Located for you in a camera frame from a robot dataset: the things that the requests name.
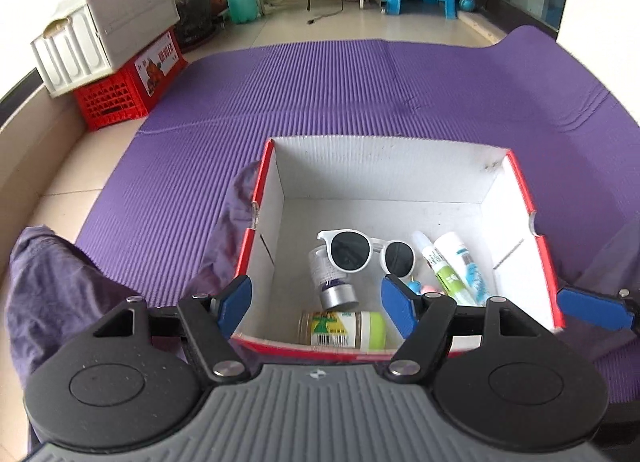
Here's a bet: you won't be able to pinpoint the black plant pot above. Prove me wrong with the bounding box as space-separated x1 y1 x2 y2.
172 0 216 54

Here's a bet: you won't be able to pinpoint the white folding crate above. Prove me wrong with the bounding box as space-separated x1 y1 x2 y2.
29 0 181 99

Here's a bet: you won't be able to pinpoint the white squeeze tube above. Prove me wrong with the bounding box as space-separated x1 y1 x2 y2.
432 232 494 304

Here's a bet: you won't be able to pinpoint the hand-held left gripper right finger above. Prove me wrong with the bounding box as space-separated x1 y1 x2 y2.
380 273 543 385

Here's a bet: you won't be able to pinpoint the white sunglasses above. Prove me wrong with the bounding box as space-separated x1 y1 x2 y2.
317 229 417 276

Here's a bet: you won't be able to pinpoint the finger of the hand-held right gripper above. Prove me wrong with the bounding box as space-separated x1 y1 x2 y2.
556 286 640 333

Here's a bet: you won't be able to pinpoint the small white silver-capped bottle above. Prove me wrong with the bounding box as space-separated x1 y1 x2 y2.
308 246 360 311

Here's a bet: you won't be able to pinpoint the green white glue pen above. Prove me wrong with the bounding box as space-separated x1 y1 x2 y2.
411 231 474 306

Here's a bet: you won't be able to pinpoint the green lid jar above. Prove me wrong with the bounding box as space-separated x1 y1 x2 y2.
299 310 386 349

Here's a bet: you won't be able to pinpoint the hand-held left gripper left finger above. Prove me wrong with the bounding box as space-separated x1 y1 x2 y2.
90 276 253 385

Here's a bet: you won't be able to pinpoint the red plastic crate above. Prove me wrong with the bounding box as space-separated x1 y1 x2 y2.
74 27 189 132

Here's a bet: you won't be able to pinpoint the purple foam mat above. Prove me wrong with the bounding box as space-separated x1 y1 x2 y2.
75 24 640 400

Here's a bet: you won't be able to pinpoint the red cardboard box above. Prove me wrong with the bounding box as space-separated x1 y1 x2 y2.
232 137 567 361

